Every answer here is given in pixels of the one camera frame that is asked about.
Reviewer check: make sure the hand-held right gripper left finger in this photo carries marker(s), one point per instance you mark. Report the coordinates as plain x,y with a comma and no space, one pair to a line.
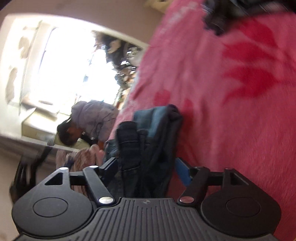
108,165

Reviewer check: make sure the bright window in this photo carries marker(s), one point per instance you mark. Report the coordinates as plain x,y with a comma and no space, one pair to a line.
64,62

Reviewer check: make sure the dark cloth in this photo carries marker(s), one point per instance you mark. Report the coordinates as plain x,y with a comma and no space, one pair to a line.
222,20

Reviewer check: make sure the cream wooden table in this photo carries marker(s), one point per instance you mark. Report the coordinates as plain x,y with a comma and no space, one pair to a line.
39,125

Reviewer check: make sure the black chair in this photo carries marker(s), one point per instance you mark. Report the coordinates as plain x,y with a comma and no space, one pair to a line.
25,176

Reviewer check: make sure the pile of household clutter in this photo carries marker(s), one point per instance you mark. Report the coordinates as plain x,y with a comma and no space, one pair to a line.
120,58

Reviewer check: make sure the pink striped cloth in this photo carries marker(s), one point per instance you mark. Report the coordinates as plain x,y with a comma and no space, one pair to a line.
81,157

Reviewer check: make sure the dark blue garment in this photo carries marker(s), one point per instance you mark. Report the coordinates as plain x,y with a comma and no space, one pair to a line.
150,150

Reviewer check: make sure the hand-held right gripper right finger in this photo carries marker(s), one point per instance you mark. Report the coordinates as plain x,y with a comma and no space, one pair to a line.
182,172

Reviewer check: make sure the pink floral fleece blanket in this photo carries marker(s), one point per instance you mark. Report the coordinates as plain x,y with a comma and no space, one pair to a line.
231,127

